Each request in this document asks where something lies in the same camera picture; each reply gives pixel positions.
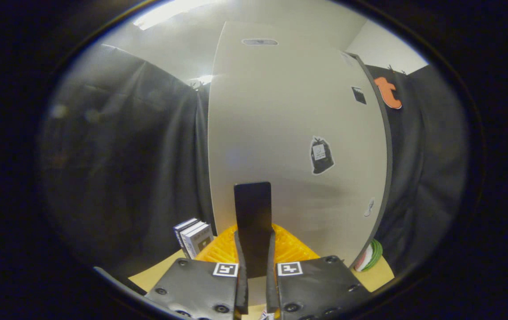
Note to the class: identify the white spine book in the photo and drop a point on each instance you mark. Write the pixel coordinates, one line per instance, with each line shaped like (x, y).
(187, 231)

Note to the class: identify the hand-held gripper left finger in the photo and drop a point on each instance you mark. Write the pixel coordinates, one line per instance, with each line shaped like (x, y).
(200, 284)

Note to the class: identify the green red striped object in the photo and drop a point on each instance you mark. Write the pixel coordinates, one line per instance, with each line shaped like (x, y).
(371, 255)

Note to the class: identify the grey shoe cabinet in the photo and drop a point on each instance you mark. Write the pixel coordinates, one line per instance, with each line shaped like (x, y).
(387, 133)

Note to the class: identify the white shoe cabinet door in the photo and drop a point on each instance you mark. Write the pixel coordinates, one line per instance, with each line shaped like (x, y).
(280, 111)

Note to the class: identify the grey cover book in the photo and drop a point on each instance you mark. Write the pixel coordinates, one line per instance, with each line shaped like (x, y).
(200, 242)

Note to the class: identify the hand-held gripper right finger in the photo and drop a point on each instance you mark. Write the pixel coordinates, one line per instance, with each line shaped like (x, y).
(316, 284)

